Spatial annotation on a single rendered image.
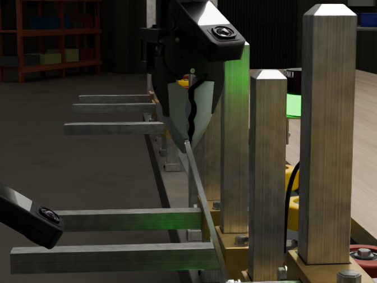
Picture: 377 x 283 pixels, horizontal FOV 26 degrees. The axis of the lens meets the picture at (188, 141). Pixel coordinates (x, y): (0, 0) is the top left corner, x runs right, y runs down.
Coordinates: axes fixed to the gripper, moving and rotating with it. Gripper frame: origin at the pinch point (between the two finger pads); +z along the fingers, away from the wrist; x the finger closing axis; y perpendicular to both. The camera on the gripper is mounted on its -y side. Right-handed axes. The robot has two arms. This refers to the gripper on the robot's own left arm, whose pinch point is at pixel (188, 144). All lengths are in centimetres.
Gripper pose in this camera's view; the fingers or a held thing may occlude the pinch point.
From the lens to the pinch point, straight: 99.8
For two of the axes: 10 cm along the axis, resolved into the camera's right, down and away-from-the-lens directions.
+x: -9.0, 0.7, -4.3
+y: -4.3, -1.7, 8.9
